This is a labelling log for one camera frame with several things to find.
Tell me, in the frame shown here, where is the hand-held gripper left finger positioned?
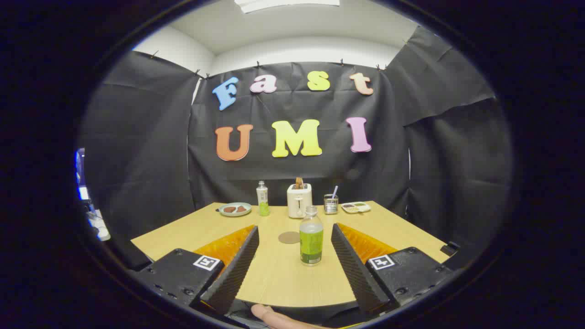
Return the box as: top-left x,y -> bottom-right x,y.
130,225 -> 260,316

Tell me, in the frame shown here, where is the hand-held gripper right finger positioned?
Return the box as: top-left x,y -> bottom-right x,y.
331,223 -> 453,315

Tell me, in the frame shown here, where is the clear green label juice bottle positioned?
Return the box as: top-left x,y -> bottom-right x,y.
299,206 -> 324,265

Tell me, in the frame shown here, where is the slim white green drink bottle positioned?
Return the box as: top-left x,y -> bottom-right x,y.
256,180 -> 270,217

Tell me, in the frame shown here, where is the wooden table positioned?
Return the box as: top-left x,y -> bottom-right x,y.
131,200 -> 451,308

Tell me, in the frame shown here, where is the pale green plate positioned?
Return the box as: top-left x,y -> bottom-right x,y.
218,202 -> 252,217

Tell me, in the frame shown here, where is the white toaster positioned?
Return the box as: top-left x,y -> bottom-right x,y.
287,183 -> 313,218

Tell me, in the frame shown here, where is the ceiling light panel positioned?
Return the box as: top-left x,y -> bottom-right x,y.
234,0 -> 341,14

